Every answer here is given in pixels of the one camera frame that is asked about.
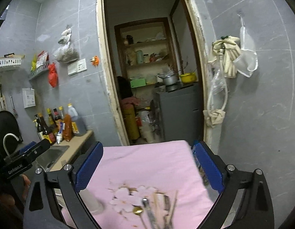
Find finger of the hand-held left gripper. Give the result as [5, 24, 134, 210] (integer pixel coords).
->
[4, 139, 51, 165]

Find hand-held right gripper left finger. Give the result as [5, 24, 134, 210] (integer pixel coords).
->
[23, 141, 104, 229]

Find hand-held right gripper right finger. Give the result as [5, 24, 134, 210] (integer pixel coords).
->
[192, 141, 275, 229]

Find wooden chopstick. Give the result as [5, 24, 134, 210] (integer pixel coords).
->
[168, 190, 178, 229]
[153, 192, 163, 221]

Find dark handled utensil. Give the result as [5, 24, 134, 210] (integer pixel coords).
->
[163, 194, 172, 219]

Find gold spoon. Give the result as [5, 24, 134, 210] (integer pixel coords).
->
[133, 206, 149, 229]

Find silver metal utensil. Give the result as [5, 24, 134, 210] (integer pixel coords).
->
[141, 197, 159, 229]

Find person's left hand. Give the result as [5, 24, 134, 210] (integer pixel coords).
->
[0, 174, 32, 222]

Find steel sink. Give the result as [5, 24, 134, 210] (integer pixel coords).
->
[35, 144, 70, 171]

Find dark soy sauce bottle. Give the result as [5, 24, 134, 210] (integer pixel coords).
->
[39, 116, 56, 145]

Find white and blue tube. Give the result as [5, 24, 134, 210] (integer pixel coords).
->
[56, 122, 66, 145]

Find beige kitchen counter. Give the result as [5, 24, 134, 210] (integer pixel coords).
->
[46, 130, 94, 172]

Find curved metal faucet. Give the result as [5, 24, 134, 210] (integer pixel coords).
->
[3, 133, 22, 156]

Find yellow capped sauce bottle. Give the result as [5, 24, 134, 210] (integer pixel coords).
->
[47, 108, 58, 134]

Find translucent white plastic cup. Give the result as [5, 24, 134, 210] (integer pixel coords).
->
[78, 188, 104, 216]

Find orange sauce pouch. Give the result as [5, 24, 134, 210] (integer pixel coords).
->
[63, 114, 74, 142]

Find red capped sauce bottle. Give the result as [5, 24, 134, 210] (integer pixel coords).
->
[53, 108, 63, 124]

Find black wok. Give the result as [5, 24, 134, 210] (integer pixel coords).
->
[0, 110, 23, 148]

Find large oil jug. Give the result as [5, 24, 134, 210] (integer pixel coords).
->
[67, 103, 87, 136]

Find metal peeler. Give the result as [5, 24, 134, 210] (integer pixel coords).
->
[10, 95, 18, 117]

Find knotted cream rag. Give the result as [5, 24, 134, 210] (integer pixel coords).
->
[203, 109, 226, 126]

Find pink floral table cloth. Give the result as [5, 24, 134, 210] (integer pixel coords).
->
[60, 139, 231, 229]

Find yellow gas cylinder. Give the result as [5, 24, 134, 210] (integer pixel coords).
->
[122, 104, 140, 140]

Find hanging kitchen knife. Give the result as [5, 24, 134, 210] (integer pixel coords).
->
[0, 83, 7, 110]

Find grey cabinet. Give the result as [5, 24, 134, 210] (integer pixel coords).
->
[153, 82, 204, 141]

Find white plastic bag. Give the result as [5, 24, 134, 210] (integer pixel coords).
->
[139, 111, 155, 142]

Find red plastic bag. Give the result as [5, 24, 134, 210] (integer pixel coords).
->
[48, 62, 59, 88]

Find pink rag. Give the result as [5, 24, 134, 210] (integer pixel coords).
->
[121, 97, 141, 106]

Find red and white packet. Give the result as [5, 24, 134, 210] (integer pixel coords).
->
[36, 51, 48, 68]

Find yellow bowl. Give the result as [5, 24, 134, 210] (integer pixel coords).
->
[180, 73, 197, 83]

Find green box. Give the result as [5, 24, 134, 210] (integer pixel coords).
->
[130, 78, 147, 89]

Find metal pot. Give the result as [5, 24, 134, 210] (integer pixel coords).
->
[157, 73, 179, 86]

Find clear bag of dried goods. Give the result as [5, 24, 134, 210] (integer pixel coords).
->
[53, 42, 79, 64]

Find wooden shelf unit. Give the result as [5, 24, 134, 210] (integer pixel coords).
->
[114, 18, 179, 93]

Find small white hanging bags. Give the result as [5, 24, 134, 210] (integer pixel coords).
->
[57, 27, 72, 44]

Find white wall box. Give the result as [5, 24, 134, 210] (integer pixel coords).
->
[22, 88, 36, 109]

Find grey wall rack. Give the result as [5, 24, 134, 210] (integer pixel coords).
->
[28, 61, 50, 80]

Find white wall switch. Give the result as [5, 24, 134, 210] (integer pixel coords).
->
[67, 62, 78, 76]

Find white basket wall rack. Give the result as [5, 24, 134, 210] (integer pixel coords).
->
[0, 55, 25, 73]

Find worn cream door frame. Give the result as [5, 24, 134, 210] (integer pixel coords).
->
[95, 0, 218, 148]

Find white wall socket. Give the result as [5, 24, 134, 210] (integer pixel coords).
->
[76, 58, 87, 72]

